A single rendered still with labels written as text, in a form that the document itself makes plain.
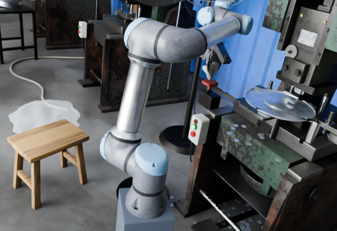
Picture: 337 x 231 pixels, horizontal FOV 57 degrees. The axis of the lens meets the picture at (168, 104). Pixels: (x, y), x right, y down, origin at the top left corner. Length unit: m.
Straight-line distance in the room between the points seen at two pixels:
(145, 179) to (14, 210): 0.96
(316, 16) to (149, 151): 0.80
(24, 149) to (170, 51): 1.00
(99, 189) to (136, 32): 1.14
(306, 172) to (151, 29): 0.76
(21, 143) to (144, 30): 0.99
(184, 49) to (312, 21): 0.57
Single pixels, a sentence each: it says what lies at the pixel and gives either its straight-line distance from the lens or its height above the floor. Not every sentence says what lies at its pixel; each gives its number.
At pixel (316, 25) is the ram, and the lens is 1.33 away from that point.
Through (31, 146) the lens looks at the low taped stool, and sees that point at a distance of 1.72.
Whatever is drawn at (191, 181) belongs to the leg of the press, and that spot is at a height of 0.24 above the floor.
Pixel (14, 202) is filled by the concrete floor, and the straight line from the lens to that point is 1.91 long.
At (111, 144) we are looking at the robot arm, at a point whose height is 0.66.
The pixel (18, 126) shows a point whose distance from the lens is 2.32.
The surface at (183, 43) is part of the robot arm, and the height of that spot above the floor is 1.05.
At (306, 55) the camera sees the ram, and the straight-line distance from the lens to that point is 1.35.
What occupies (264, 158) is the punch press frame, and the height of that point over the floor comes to 0.59.
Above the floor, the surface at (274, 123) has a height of 0.72.
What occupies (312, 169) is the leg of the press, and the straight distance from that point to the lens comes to 1.30.
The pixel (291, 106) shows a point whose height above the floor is 0.79.
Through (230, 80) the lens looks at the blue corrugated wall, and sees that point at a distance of 3.37.
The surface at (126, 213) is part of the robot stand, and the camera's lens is 1.17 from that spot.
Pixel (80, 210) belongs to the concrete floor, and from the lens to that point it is 1.82.
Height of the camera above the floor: 1.29
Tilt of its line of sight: 26 degrees down
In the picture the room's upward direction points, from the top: 9 degrees clockwise
